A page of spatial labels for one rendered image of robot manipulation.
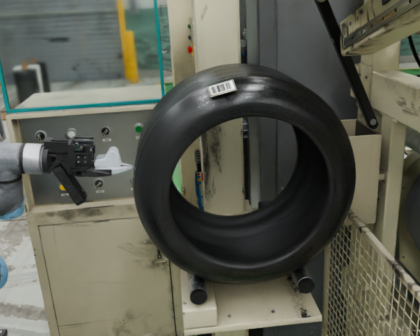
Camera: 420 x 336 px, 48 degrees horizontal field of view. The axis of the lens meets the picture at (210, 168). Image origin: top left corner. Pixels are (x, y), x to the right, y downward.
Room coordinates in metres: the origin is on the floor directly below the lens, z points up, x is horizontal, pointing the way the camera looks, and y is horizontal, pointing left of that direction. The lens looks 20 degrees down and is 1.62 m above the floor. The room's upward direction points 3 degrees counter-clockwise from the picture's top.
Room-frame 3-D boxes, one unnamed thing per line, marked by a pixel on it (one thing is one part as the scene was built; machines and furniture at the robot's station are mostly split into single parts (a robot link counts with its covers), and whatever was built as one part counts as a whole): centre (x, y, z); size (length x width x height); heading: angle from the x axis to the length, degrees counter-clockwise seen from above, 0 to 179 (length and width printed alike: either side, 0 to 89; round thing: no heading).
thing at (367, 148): (1.46, -0.44, 1.05); 0.20 x 0.15 x 0.30; 4
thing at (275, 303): (1.21, -0.08, 0.80); 0.37 x 0.36 x 0.02; 94
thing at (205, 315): (1.20, 0.06, 0.83); 0.36 x 0.09 x 0.06; 4
